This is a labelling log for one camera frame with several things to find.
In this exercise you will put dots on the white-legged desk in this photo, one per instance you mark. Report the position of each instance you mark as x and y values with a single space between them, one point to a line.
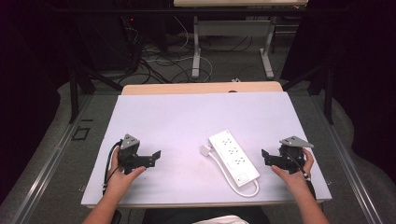
233 28

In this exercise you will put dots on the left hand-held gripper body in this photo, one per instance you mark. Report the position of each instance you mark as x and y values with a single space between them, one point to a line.
128 154

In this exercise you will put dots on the black chair armrest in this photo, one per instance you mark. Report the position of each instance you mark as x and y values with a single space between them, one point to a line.
116 217

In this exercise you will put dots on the person's dark pants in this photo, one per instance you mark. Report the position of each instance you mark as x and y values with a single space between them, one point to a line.
174 216

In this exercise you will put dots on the black equipment rack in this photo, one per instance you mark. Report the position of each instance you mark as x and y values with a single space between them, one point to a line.
109 43

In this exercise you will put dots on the white table mat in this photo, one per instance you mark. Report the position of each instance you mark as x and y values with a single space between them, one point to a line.
186 124

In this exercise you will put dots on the black metal stand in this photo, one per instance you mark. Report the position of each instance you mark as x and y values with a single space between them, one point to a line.
76 90
327 90

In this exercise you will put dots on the person's white shirt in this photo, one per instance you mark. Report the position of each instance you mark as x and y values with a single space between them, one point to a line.
221 220

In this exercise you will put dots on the metal floor rail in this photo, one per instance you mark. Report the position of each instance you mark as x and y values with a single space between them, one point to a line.
348 165
46 165

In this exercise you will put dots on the wooden table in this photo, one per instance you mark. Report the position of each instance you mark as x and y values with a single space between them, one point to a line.
186 88

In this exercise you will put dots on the black floor socket frame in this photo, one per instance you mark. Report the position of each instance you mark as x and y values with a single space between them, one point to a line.
81 133

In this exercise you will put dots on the person's right hand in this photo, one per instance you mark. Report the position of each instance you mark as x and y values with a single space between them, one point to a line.
294 182

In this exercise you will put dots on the person's left hand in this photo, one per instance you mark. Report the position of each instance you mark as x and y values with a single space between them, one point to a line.
120 182

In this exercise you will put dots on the white plug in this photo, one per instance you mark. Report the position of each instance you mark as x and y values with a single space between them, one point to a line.
205 150

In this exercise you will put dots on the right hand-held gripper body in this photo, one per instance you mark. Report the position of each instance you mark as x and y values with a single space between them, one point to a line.
292 155

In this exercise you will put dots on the white power strip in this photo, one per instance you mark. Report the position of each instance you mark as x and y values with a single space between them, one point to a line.
233 157

